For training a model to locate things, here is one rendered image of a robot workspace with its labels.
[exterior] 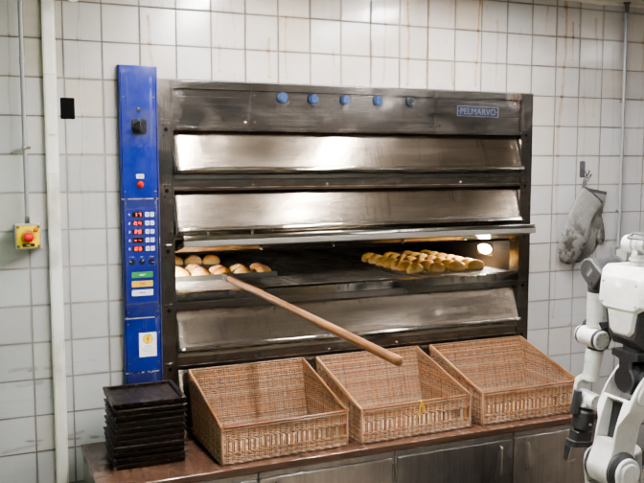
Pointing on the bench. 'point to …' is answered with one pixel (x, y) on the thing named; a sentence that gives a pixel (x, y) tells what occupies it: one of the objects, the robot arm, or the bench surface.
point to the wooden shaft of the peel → (322, 323)
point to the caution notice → (148, 344)
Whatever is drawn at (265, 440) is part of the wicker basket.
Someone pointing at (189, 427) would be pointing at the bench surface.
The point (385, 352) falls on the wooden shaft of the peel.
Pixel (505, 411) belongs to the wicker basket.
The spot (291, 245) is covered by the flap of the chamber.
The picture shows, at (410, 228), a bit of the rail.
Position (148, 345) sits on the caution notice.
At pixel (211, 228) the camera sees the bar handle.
